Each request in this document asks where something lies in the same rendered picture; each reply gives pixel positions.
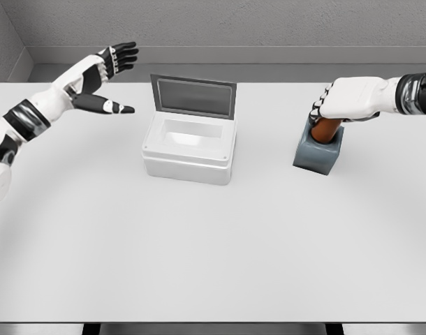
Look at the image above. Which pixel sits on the white box lid grey window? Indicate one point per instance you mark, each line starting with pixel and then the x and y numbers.
pixel 193 95

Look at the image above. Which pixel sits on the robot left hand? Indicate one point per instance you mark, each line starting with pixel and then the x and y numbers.
pixel 81 77

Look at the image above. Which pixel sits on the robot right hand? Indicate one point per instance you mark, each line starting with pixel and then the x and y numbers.
pixel 352 98

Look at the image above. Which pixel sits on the brown cylinder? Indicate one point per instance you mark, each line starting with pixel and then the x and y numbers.
pixel 325 129

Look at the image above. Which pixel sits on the grey-blue square holder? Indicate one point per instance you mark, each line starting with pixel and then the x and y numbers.
pixel 317 153

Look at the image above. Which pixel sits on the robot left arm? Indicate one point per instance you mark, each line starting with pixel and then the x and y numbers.
pixel 22 118

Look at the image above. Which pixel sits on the white box body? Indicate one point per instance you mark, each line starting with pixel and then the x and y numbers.
pixel 189 150

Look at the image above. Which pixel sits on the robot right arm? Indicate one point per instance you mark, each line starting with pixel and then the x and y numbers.
pixel 413 93

